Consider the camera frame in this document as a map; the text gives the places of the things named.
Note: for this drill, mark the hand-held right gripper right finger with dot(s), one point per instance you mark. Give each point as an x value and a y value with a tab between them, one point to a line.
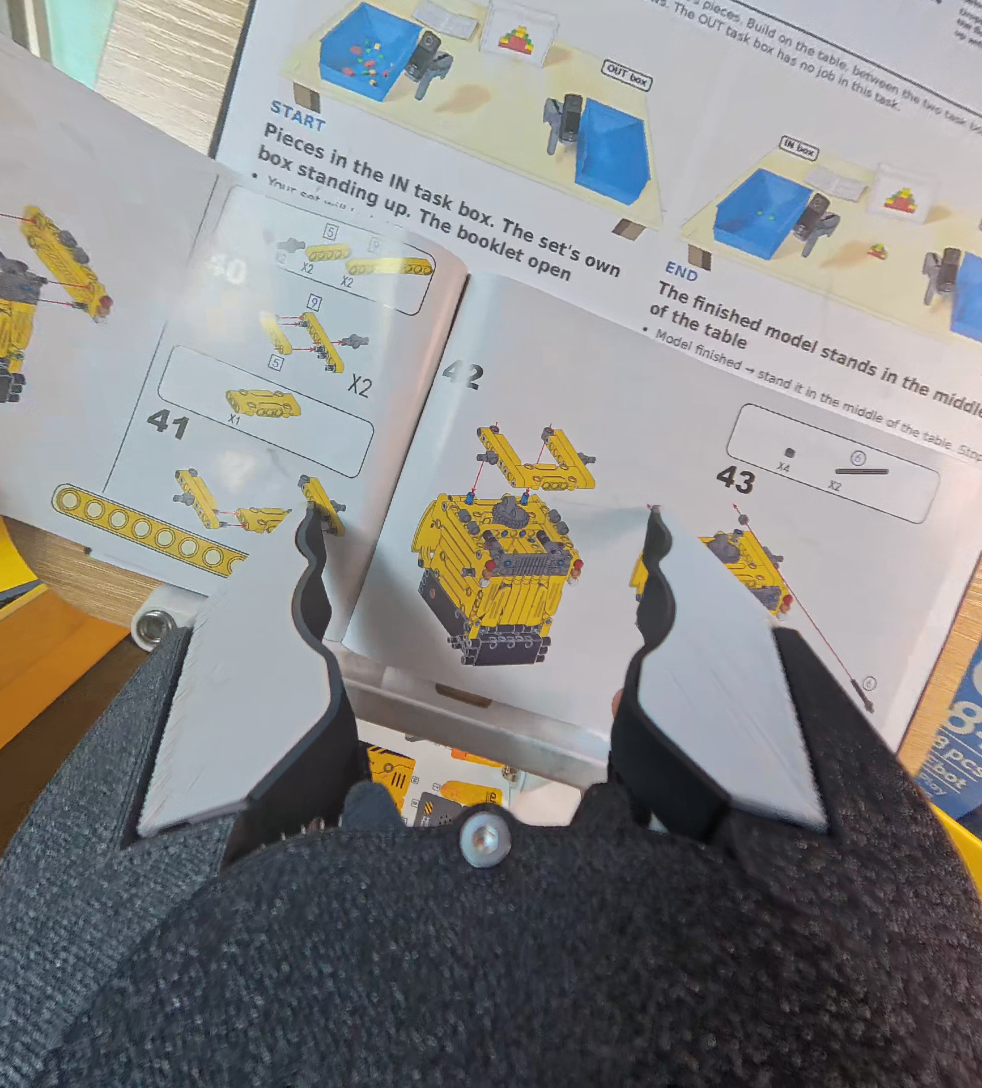
729	697

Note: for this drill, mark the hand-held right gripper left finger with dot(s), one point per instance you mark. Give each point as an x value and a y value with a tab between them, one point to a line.
227	697

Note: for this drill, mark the lego instruction booklet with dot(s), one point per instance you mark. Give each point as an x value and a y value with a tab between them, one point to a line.
542	408

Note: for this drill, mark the lego sticker sheet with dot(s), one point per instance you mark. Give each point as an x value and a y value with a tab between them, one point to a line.
389	773

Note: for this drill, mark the printed task sheet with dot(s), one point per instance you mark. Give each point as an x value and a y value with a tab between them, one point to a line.
712	212

